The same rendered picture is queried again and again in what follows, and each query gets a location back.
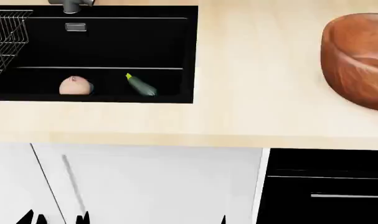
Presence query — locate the grey metal cabinet handle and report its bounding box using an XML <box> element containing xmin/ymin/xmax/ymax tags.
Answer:
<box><xmin>61</xmin><ymin>154</ymin><xmax>86</xmax><ymax>217</ymax></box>

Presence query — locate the brown wooden bowl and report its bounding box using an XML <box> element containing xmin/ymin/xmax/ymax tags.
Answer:
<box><xmin>319</xmin><ymin>12</ymin><xmax>378</xmax><ymax>112</ymax></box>

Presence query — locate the metal wire dish rack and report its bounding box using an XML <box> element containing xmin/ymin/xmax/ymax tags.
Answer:
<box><xmin>0</xmin><ymin>9</ymin><xmax>34</xmax><ymax>88</ymax></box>

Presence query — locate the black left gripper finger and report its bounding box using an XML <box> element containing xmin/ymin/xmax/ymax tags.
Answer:
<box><xmin>75</xmin><ymin>210</ymin><xmax>90</xmax><ymax>224</ymax></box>
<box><xmin>15</xmin><ymin>209</ymin><xmax>49</xmax><ymax>224</ymax></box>

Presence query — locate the black dishwasher front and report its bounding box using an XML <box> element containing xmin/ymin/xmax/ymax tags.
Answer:
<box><xmin>255</xmin><ymin>147</ymin><xmax>378</xmax><ymax>224</ymax></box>

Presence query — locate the white cabinet door with handle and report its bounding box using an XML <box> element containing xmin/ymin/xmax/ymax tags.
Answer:
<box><xmin>30</xmin><ymin>142</ymin><xmax>263</xmax><ymax>224</ymax></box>

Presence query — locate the grey sink overflow plate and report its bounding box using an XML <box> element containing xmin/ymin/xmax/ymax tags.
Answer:
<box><xmin>64</xmin><ymin>22</ymin><xmax>88</xmax><ymax>32</ymax></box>

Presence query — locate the dark green zucchini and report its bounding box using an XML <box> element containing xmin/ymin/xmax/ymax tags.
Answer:
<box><xmin>125</xmin><ymin>72</ymin><xmax>159</xmax><ymax>97</ymax></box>

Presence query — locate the grey metal faucet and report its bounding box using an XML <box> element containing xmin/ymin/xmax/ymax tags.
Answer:
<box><xmin>47</xmin><ymin>0</ymin><xmax>97</xmax><ymax>15</ymax></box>

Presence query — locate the silver dishwasher handle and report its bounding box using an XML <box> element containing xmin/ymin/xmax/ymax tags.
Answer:
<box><xmin>310</xmin><ymin>193</ymin><xmax>378</xmax><ymax>199</ymax></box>

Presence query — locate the black kitchen sink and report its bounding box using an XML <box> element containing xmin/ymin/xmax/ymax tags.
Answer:
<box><xmin>0</xmin><ymin>4</ymin><xmax>199</xmax><ymax>105</ymax></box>

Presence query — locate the pale peach onion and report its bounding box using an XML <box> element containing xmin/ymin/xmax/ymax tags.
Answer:
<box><xmin>59</xmin><ymin>75</ymin><xmax>95</xmax><ymax>96</ymax></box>

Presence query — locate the plain white cabinet door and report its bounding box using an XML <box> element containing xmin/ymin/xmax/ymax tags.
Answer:
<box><xmin>0</xmin><ymin>142</ymin><xmax>65</xmax><ymax>224</ymax></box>

